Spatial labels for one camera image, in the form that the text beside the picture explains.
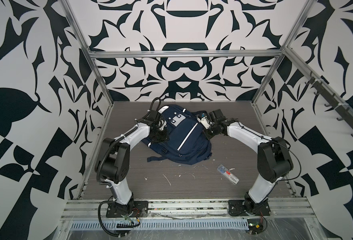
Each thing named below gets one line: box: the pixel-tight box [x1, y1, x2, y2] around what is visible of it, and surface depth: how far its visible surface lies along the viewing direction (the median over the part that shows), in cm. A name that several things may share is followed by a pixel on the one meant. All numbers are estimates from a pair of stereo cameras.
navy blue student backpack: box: [141, 105, 213, 165], surface depth 92 cm
